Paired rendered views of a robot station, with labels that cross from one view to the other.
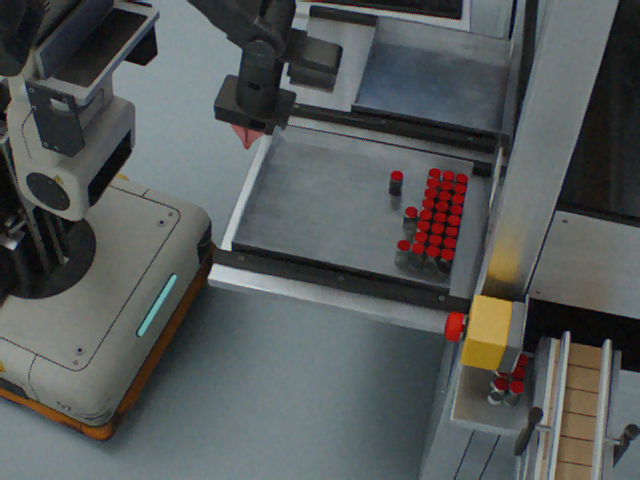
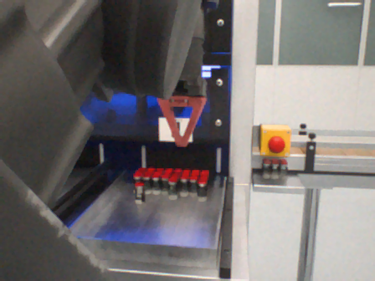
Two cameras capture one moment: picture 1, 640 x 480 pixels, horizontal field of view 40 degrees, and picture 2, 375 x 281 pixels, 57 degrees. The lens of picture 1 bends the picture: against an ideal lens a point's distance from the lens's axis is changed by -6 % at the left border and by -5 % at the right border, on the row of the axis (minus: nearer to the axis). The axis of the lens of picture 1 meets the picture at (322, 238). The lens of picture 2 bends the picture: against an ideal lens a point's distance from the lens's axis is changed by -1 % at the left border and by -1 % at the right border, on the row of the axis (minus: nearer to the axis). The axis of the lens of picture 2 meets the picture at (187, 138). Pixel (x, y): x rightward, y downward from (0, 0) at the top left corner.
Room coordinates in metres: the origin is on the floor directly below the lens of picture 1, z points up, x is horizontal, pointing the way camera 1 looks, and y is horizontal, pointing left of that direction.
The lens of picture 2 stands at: (0.91, 0.62, 1.21)
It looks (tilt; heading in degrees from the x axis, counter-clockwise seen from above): 13 degrees down; 266
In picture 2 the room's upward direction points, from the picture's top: straight up
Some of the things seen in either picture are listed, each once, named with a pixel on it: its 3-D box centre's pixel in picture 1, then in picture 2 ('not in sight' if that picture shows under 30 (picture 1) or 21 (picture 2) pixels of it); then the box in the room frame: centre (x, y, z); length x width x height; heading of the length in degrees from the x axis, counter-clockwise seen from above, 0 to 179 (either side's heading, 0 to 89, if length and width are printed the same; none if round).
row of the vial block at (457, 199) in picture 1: (453, 223); (173, 178); (0.90, -0.21, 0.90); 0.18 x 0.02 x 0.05; 168
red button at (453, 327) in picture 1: (458, 327); (276, 144); (0.65, -0.19, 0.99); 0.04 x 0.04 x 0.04; 78
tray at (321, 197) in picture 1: (357, 206); (159, 207); (0.93, -0.05, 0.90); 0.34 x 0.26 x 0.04; 78
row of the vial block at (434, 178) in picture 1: (425, 218); (170, 185); (0.91, -0.16, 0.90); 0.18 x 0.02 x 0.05; 168
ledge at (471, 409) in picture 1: (502, 392); (275, 180); (0.61, -0.27, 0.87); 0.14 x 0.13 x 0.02; 78
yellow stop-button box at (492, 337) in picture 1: (491, 334); (274, 140); (0.64, -0.23, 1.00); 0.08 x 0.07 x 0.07; 78
